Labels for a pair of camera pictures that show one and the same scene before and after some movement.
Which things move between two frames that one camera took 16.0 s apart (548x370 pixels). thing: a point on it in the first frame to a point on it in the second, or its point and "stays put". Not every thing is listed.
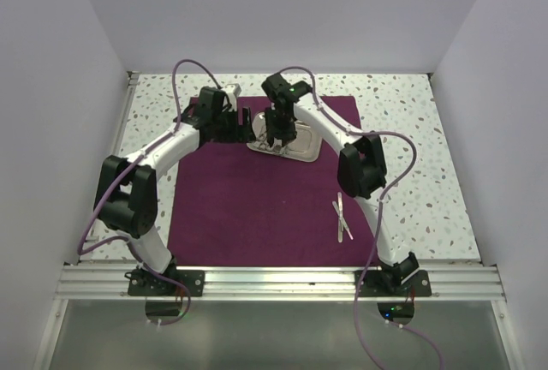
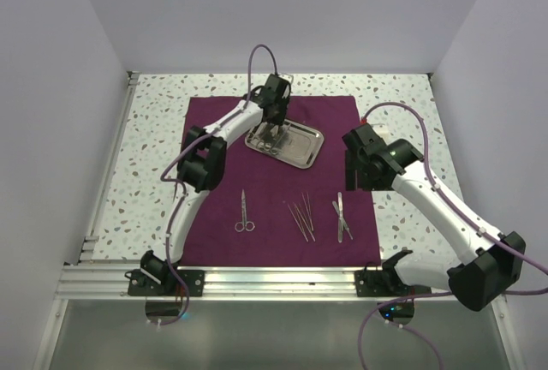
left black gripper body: x=227 y=129 to x=279 y=114
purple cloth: x=234 y=207 stays put
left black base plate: x=156 y=286 stays put
